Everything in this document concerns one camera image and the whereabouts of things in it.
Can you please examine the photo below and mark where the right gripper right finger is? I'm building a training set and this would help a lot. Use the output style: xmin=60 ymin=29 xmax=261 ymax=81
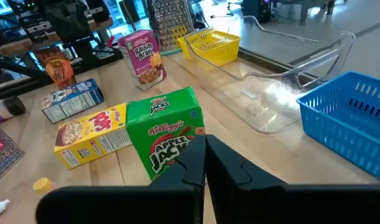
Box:
xmin=205 ymin=134 xmax=380 ymax=224

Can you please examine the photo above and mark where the small red bottle yellow cap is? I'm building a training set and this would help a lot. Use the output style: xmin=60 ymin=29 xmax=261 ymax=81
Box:
xmin=32 ymin=177 xmax=55 ymax=194

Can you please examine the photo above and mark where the black computer tower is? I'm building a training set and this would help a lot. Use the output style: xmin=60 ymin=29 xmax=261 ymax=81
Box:
xmin=242 ymin=0 xmax=272 ymax=24

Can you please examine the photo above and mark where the yellow Corn Pops cereal box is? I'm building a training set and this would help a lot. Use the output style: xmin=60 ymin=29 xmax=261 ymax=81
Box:
xmin=54 ymin=103 xmax=133 ymax=170

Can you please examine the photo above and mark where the green Apple Jacks cereal box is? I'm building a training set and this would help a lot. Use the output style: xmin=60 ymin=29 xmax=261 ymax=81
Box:
xmin=126 ymin=86 xmax=206 ymax=182

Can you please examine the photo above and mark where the metal box grater green handle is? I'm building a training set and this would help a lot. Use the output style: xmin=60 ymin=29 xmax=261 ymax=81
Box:
xmin=145 ymin=0 xmax=196 ymax=57

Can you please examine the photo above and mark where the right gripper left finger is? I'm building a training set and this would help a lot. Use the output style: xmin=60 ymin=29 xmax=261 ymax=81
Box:
xmin=36 ymin=134 xmax=206 ymax=224

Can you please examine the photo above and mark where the smoked paprika tin red lid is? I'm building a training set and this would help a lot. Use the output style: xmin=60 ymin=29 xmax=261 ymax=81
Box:
xmin=0 ymin=123 xmax=26 ymax=183

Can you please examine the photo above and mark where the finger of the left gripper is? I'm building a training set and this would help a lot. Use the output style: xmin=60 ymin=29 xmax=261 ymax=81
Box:
xmin=48 ymin=7 xmax=71 ymax=40
xmin=69 ymin=6 xmax=92 ymax=40

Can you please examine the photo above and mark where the yellow plastic basket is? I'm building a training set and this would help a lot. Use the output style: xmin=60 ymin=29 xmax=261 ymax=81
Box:
xmin=177 ymin=27 xmax=242 ymax=70

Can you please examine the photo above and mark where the blue Frosted Flakes cereal box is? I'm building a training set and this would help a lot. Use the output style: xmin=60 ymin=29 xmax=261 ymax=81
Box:
xmin=41 ymin=78 xmax=105 ymax=124

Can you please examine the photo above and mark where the blue plastic basket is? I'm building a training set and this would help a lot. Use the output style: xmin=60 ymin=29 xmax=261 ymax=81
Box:
xmin=296 ymin=71 xmax=380 ymax=183

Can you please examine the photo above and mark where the spice jar black lid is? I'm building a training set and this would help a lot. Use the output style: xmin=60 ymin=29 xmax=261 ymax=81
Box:
xmin=0 ymin=95 xmax=26 ymax=124

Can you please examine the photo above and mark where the clear plastic bin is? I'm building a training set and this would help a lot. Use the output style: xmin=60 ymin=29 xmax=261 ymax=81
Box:
xmin=183 ymin=15 xmax=356 ymax=134

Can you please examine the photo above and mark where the purple Raisin Bran cereal box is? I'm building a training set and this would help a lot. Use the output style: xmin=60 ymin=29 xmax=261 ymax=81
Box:
xmin=117 ymin=29 xmax=168 ymax=91

